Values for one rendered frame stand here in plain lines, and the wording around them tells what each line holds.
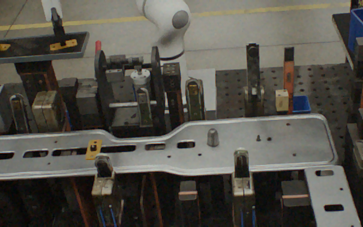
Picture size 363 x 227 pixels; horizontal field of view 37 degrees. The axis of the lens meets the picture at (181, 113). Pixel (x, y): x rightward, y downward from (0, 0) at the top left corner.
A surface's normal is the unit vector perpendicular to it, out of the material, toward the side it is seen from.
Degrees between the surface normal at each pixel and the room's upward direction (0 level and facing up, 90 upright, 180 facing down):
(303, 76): 0
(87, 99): 90
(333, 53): 0
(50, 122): 90
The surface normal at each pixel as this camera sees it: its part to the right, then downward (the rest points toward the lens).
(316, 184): -0.10, -0.79
